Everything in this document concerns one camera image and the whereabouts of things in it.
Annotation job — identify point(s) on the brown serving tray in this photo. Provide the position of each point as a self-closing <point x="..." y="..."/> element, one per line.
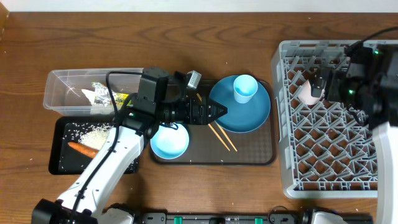
<point x="255" y="148"/>

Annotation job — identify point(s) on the white paper napkin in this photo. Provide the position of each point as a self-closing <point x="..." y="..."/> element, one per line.
<point x="91" y="95"/>

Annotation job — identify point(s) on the light blue cup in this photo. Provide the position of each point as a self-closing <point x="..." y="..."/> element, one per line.
<point x="245" y="87"/>

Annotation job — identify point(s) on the white rice pile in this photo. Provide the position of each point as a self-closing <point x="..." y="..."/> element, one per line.
<point x="93" y="135"/>

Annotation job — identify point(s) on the orange carrot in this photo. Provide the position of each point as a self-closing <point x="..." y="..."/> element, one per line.
<point x="85" y="150"/>

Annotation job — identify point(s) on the black tray bin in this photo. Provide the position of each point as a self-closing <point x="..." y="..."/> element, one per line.
<point x="57" y="137"/>

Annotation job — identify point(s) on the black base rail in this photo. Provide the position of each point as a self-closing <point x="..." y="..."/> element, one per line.
<point x="217" y="218"/>

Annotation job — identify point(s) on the wooden chopstick right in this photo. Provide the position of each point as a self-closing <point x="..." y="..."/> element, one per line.
<point x="221" y="129"/>

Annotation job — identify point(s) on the wooden chopstick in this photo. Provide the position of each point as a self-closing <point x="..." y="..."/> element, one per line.
<point x="221" y="129"/>
<point x="218" y="136"/>

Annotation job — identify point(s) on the foil snack wrapper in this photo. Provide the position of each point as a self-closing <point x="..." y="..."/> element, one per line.
<point x="103" y="97"/>

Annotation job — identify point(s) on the pink cup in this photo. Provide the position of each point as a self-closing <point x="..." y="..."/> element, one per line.
<point x="306" y="97"/>

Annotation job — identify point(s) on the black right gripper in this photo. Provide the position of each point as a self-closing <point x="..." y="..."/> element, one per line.
<point x="335" y="79"/>

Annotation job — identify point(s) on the grey dishwasher rack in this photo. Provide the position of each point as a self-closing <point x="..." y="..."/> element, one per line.
<point x="326" y="150"/>

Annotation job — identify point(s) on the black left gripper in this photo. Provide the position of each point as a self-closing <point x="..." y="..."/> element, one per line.
<point x="201" y="117"/>

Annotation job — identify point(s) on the dark blue plate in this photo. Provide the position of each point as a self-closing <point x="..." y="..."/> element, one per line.
<point x="241" y="118"/>

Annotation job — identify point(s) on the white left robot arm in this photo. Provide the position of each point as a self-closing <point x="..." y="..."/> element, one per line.
<point x="160" y="99"/>

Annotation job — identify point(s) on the light blue bowl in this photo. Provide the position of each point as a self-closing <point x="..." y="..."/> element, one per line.
<point x="170" y="143"/>

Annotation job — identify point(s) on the clear plastic bin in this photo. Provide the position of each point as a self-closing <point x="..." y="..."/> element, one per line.
<point x="64" y="91"/>

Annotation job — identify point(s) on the wooden chopstick left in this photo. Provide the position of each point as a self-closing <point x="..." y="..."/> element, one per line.
<point x="218" y="136"/>

